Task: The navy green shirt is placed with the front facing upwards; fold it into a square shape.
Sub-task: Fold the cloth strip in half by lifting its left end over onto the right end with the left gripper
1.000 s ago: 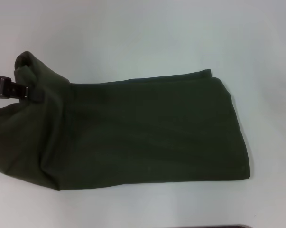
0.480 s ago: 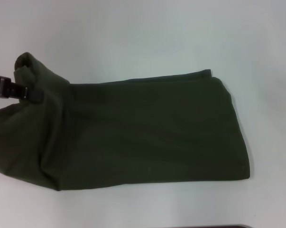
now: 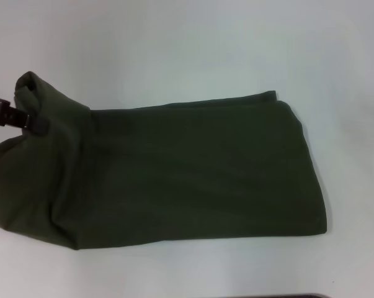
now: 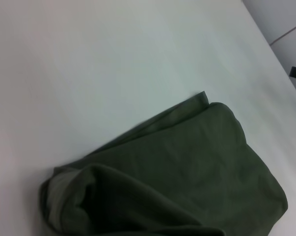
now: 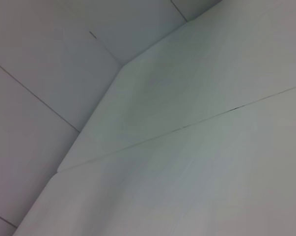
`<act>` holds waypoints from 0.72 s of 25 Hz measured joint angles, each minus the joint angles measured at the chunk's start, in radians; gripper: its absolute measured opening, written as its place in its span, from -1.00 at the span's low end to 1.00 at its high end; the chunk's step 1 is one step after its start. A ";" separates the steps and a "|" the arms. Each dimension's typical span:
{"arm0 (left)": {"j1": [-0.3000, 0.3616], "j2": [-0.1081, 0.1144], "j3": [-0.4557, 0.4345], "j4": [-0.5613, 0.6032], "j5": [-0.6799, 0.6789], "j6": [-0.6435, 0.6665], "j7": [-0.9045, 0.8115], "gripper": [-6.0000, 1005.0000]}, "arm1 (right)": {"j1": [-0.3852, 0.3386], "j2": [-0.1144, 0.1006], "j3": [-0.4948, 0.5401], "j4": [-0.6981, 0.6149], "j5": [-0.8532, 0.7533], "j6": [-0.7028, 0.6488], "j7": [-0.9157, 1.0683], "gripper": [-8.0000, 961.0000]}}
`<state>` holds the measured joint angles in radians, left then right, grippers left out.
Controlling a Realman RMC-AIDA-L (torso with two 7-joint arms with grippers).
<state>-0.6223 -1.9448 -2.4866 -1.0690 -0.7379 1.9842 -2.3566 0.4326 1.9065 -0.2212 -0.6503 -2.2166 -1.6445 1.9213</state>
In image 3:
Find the dark green FREE! t-shirt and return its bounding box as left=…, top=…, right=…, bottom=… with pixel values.
left=0, top=70, right=328, bottom=251

